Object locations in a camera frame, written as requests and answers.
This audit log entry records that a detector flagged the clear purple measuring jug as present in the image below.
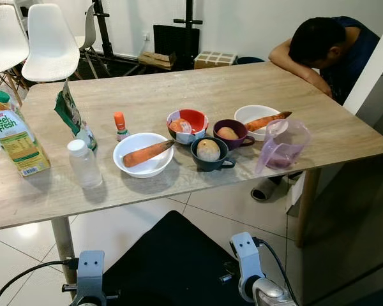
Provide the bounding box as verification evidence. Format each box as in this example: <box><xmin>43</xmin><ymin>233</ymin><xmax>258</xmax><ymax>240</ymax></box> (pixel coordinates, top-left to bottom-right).
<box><xmin>254</xmin><ymin>118</ymin><xmax>312</xmax><ymax>175</ymax></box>

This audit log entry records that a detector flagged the orange carrot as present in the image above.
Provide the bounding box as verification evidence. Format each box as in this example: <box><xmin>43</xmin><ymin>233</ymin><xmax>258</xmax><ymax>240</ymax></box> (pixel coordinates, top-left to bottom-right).
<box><xmin>244</xmin><ymin>111</ymin><xmax>293</xmax><ymax>133</ymax></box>
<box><xmin>122</xmin><ymin>140</ymin><xmax>176</xmax><ymax>168</ymax></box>

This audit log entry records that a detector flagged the person in dark shirt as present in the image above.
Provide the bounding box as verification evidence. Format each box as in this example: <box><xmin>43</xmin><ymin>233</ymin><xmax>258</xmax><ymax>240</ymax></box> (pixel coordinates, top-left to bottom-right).
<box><xmin>269</xmin><ymin>16</ymin><xmax>381</xmax><ymax>106</ymax></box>

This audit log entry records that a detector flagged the grey slipper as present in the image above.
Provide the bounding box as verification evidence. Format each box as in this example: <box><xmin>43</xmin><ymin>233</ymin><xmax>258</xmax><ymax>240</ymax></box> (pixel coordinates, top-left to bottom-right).
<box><xmin>250</xmin><ymin>175</ymin><xmax>296</xmax><ymax>203</ymax></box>

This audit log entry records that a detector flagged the white bowl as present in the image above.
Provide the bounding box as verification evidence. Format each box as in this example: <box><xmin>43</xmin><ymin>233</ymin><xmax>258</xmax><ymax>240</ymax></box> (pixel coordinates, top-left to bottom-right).
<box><xmin>234</xmin><ymin>105</ymin><xmax>282</xmax><ymax>142</ymax></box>
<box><xmin>113</xmin><ymin>132</ymin><xmax>174</xmax><ymax>179</ymax></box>

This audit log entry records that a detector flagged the purple mug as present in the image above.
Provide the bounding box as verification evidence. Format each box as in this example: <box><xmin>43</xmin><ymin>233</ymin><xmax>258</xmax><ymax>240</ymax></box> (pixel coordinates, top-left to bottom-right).
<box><xmin>213</xmin><ymin>119</ymin><xmax>255</xmax><ymax>152</ymax></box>

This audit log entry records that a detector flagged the brown potato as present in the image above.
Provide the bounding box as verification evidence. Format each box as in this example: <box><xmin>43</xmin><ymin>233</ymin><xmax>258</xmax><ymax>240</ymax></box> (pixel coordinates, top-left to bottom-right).
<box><xmin>197</xmin><ymin>138</ymin><xmax>222</xmax><ymax>162</ymax></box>
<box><xmin>217</xmin><ymin>126</ymin><xmax>240</xmax><ymax>142</ymax></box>

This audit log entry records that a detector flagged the dark blue mug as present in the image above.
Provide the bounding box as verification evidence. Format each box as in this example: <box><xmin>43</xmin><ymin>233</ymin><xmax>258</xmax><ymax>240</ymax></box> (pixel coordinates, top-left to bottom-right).
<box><xmin>190</xmin><ymin>136</ymin><xmax>236</xmax><ymax>172</ymax></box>

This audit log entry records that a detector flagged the pale patterned cardboard box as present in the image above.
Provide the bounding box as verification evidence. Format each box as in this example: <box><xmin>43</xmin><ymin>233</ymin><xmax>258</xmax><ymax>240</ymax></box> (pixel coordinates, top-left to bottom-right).
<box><xmin>193</xmin><ymin>51</ymin><xmax>239</xmax><ymax>69</ymax></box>

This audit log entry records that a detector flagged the red patterned bowl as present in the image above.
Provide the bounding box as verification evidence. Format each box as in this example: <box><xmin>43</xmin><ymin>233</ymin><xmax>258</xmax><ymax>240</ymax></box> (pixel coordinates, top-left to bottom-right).
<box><xmin>166</xmin><ymin>108</ymin><xmax>209</xmax><ymax>145</ymax></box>

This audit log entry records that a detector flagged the red tomato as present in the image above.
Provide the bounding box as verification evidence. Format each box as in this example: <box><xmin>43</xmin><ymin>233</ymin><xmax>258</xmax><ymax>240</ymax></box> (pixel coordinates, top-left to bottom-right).
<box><xmin>169</xmin><ymin>119</ymin><xmax>193</xmax><ymax>135</ymax></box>

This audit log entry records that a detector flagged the light wooden table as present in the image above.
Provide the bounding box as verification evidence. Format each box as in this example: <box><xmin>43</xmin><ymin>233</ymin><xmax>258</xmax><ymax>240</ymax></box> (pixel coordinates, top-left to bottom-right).
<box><xmin>0</xmin><ymin>62</ymin><xmax>383</xmax><ymax>284</ymax></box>

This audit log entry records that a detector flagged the black box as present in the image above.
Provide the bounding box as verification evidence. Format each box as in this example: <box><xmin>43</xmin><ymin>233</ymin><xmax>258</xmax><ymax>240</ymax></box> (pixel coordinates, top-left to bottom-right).
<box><xmin>153</xmin><ymin>24</ymin><xmax>200</xmax><ymax>71</ymax></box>

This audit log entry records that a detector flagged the black pole stand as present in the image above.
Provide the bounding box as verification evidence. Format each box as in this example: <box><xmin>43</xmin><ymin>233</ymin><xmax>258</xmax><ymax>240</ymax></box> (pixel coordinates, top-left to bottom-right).
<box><xmin>173</xmin><ymin>0</ymin><xmax>204</xmax><ymax>29</ymax></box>

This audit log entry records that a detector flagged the black flat pad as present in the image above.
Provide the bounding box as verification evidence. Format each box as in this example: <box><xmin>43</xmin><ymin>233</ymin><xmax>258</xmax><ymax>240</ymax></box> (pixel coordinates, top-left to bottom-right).
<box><xmin>101</xmin><ymin>210</ymin><xmax>259</xmax><ymax>306</ymax></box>

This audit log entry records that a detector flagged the small brown cardboard box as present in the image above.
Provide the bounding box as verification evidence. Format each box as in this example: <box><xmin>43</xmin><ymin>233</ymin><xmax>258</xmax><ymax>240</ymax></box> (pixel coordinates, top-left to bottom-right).
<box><xmin>137</xmin><ymin>51</ymin><xmax>177</xmax><ymax>70</ymax></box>

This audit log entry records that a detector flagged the small bottle with orange cap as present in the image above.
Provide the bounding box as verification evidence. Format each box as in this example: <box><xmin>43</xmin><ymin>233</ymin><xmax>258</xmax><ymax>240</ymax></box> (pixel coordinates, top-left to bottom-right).
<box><xmin>113</xmin><ymin>112</ymin><xmax>130</xmax><ymax>142</ymax></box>

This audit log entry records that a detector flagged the clear bottle with white cap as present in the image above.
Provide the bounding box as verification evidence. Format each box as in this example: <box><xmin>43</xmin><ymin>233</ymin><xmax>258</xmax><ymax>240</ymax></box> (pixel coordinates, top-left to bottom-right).
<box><xmin>67</xmin><ymin>139</ymin><xmax>103</xmax><ymax>190</ymax></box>

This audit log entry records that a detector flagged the black metal stand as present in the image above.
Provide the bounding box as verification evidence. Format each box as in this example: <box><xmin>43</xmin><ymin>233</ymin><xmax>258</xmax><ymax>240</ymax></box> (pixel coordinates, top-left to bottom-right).
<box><xmin>91</xmin><ymin>0</ymin><xmax>141</xmax><ymax>68</ymax></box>

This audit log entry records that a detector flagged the green snack bag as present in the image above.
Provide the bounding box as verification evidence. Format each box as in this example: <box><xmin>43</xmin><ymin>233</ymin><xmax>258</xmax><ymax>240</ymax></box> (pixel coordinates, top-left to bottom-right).
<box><xmin>54</xmin><ymin>81</ymin><xmax>98</xmax><ymax>151</ymax></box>

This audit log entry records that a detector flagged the grey plastic chair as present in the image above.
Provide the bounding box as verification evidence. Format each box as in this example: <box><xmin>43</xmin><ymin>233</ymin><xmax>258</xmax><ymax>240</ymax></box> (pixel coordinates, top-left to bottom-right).
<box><xmin>75</xmin><ymin>3</ymin><xmax>101</xmax><ymax>64</ymax></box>

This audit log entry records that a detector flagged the white plastic chair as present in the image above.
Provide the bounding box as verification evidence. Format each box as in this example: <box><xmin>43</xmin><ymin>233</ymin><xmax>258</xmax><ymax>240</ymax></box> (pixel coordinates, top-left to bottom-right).
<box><xmin>21</xmin><ymin>3</ymin><xmax>81</xmax><ymax>84</ymax></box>
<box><xmin>0</xmin><ymin>4</ymin><xmax>31</xmax><ymax>90</ymax></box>

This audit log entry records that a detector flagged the Peel Fresh juice carton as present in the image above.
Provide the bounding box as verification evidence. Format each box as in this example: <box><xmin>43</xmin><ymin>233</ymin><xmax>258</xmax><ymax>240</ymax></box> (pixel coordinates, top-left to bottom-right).
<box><xmin>0</xmin><ymin>89</ymin><xmax>50</xmax><ymax>178</ymax></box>

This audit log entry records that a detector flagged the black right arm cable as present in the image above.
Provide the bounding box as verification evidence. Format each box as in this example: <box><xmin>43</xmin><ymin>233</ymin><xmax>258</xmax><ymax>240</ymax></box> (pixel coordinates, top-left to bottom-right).
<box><xmin>254</xmin><ymin>237</ymin><xmax>301</xmax><ymax>306</ymax></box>

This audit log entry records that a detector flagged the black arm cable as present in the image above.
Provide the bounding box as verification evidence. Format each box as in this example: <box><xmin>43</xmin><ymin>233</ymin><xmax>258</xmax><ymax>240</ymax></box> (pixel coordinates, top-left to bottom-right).
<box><xmin>254</xmin><ymin>237</ymin><xmax>301</xmax><ymax>306</ymax></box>
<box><xmin>0</xmin><ymin>258</ymin><xmax>79</xmax><ymax>306</ymax></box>

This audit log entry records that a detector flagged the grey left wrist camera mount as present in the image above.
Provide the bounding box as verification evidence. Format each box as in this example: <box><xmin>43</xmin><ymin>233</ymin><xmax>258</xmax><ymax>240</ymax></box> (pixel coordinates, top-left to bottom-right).
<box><xmin>73</xmin><ymin>250</ymin><xmax>108</xmax><ymax>306</ymax></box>

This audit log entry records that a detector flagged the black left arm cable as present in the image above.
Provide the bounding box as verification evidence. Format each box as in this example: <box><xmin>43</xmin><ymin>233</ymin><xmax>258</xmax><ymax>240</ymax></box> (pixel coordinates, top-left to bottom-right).
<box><xmin>0</xmin><ymin>258</ymin><xmax>79</xmax><ymax>306</ymax></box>

